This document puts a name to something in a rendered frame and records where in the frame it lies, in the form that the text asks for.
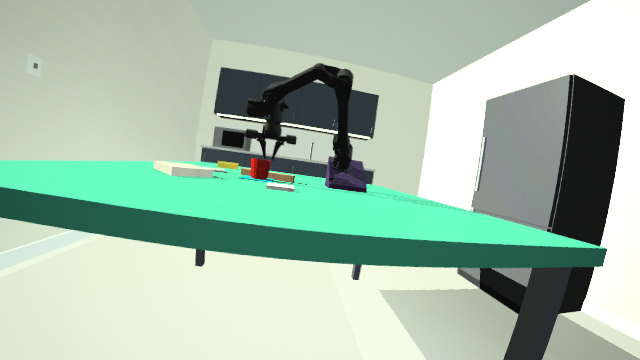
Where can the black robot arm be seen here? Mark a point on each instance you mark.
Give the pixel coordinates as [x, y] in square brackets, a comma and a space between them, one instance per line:
[339, 79]

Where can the tan flat bar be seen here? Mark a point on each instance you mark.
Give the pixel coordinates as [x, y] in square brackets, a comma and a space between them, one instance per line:
[271, 175]

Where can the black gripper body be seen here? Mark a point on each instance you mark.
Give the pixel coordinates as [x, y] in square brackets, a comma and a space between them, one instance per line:
[272, 128]

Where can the red cup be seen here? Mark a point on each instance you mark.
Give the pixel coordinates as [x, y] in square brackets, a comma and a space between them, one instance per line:
[259, 168]

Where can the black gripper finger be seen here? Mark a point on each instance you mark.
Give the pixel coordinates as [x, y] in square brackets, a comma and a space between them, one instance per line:
[277, 145]
[263, 145]

